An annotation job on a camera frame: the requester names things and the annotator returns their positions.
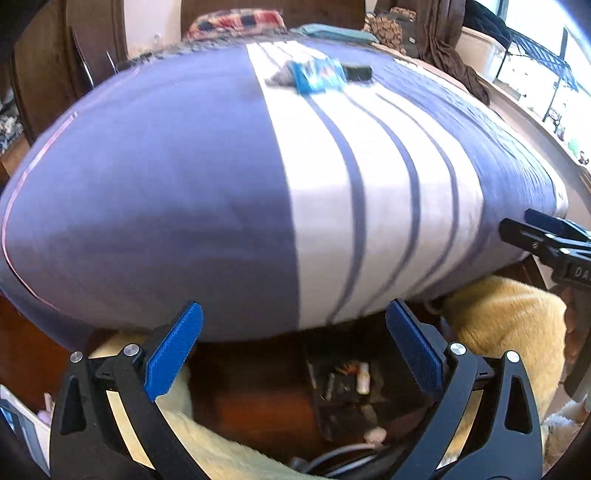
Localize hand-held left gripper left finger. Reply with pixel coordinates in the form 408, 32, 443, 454
50, 302, 218, 480

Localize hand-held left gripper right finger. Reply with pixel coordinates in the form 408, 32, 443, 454
385, 299, 543, 480

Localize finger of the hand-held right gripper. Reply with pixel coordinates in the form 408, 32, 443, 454
525, 209, 591, 234
499, 219, 591, 271

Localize black thread spool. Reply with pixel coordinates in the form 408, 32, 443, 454
341, 65, 374, 84

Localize blue snack packet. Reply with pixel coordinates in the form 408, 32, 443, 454
291, 59, 347, 95

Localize blue white striped duvet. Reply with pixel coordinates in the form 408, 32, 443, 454
0, 37, 568, 352

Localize white blue box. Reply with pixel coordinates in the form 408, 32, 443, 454
0, 385, 51, 476

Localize white plastic tub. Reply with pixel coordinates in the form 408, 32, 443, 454
455, 25, 506, 84

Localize brown hanging cloth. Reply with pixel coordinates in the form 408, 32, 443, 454
418, 0, 490, 104

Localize leopard print cushion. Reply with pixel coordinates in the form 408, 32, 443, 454
365, 14, 416, 54

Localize teal folded cloth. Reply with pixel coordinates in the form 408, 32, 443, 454
291, 24, 375, 44

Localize patterned grey bed sheet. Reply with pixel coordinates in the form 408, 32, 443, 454
129, 39, 250, 70

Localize brown wooden wardrobe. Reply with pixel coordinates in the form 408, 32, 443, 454
11, 0, 127, 144

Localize plaid pillow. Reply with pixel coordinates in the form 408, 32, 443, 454
187, 10, 287, 41

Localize grey cable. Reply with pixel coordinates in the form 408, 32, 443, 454
291, 442, 386, 476

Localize dark wire rack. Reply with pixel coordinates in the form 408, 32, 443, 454
501, 25, 585, 125

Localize metal tube frame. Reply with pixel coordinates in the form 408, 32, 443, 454
69, 25, 121, 88

